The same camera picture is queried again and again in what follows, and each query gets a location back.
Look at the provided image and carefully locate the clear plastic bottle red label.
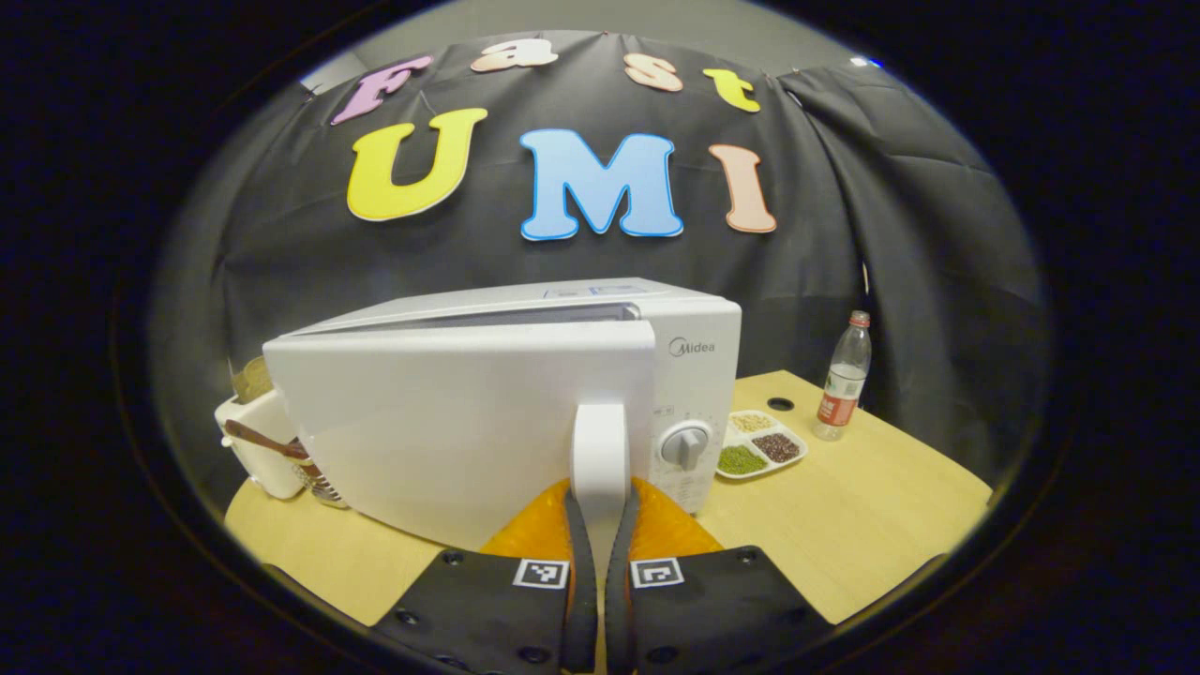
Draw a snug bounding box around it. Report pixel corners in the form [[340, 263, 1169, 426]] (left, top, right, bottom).
[[812, 310, 873, 442]]

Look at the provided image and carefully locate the white toaster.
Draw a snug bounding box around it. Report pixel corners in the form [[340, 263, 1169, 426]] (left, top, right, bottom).
[[214, 389, 306, 501]]

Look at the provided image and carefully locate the white microwave oven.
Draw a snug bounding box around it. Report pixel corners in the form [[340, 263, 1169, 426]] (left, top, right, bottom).
[[262, 277, 743, 552]]

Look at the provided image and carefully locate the white divided dish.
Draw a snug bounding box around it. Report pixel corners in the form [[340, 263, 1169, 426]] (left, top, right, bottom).
[[715, 410, 809, 481]]

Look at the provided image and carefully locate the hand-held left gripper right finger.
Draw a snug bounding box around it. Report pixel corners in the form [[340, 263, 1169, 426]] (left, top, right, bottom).
[[605, 478, 835, 675]]

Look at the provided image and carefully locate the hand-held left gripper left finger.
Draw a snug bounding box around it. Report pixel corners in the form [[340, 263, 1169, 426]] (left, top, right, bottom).
[[370, 478, 598, 675]]

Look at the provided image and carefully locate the brown bread slice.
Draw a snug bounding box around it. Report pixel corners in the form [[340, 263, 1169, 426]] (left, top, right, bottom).
[[232, 356, 275, 406]]

